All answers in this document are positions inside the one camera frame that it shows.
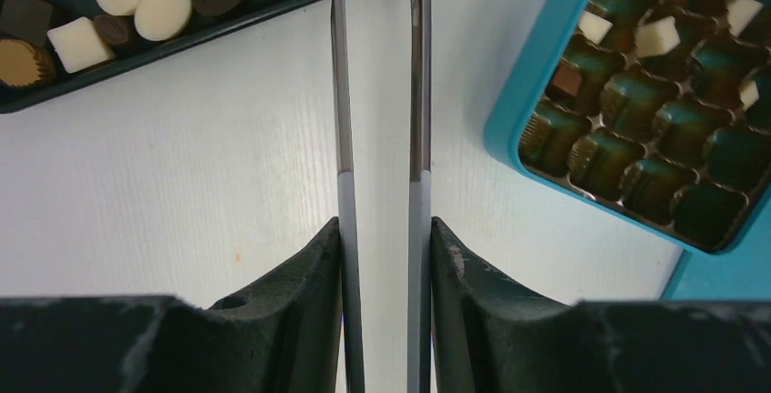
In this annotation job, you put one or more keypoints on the caramel fluted round chocolate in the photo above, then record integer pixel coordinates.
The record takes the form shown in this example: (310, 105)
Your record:
(25, 65)

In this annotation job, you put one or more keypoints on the steel tongs white handle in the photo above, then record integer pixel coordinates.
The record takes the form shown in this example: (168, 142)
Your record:
(382, 82)

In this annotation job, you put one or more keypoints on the dark square chocolate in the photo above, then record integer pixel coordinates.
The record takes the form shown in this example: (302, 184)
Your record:
(28, 20)

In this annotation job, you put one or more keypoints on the black chocolate tray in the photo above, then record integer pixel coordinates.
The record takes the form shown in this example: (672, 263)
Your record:
(51, 48)

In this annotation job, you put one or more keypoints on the white square chocolate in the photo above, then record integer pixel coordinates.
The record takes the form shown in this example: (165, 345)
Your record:
(79, 46)

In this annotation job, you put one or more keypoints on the teal chocolate box with dividers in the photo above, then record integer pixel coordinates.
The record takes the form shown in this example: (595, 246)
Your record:
(678, 144)

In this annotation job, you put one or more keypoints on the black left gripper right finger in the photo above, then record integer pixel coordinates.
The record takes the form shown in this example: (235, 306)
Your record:
(492, 334)

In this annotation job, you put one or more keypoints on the teal box lid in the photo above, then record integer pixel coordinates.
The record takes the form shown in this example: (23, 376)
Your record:
(743, 273)

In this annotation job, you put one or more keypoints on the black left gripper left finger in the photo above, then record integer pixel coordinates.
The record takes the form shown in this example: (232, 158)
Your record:
(281, 333)

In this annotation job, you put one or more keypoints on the white oval chocolate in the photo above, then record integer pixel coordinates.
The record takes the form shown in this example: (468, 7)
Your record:
(160, 20)

